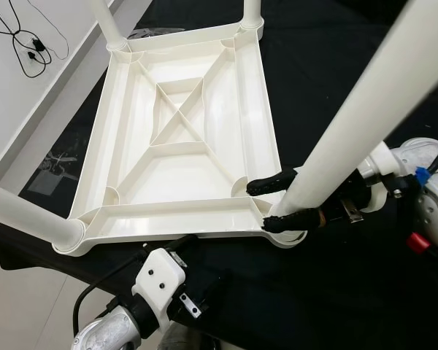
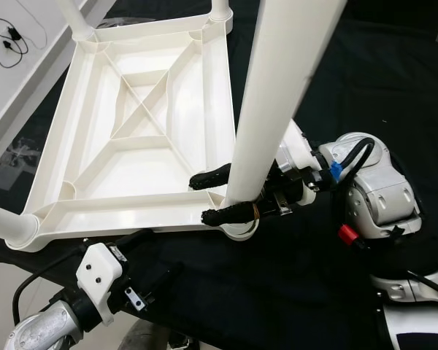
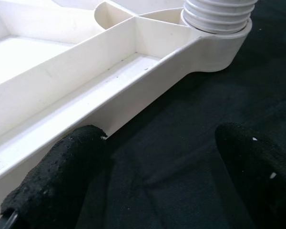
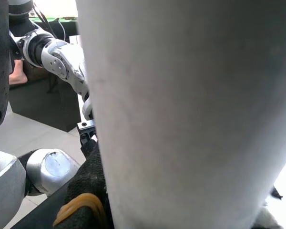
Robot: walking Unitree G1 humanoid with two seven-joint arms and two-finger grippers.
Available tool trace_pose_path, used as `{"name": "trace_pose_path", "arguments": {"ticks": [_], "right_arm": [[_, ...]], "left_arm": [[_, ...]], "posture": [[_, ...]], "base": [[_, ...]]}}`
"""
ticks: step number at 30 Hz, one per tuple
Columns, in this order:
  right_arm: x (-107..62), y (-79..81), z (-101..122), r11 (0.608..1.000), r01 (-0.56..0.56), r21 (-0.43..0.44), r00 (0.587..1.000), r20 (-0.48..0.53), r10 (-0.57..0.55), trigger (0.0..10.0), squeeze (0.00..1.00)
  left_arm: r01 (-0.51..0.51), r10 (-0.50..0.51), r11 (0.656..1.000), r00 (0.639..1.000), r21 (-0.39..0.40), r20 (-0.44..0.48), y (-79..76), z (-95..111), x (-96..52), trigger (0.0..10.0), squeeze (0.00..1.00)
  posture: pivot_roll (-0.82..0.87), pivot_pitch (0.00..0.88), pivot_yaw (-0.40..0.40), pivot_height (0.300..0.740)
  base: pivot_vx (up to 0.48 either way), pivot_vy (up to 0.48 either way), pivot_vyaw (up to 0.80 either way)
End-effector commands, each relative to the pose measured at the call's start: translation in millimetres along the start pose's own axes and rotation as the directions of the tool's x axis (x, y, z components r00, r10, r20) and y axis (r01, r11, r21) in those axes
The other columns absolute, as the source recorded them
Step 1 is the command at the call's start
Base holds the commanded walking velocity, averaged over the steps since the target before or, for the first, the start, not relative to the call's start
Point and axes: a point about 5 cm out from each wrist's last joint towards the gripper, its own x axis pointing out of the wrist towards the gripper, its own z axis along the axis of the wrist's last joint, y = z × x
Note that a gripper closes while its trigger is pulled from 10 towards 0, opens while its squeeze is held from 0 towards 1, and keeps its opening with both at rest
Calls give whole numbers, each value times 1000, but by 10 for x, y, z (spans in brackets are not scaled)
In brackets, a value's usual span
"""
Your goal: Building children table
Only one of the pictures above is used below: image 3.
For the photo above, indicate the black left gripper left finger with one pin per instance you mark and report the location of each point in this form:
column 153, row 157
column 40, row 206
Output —
column 59, row 176

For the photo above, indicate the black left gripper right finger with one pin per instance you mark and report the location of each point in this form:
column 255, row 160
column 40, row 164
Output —
column 259, row 179

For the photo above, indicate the white plastic table leg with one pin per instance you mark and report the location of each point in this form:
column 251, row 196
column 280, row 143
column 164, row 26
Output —
column 217, row 16

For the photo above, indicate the black table cloth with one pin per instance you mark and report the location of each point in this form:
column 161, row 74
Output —
column 181, row 143

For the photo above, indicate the white plastic table top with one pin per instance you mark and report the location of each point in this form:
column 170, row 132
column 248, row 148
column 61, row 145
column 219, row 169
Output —
column 109, row 47

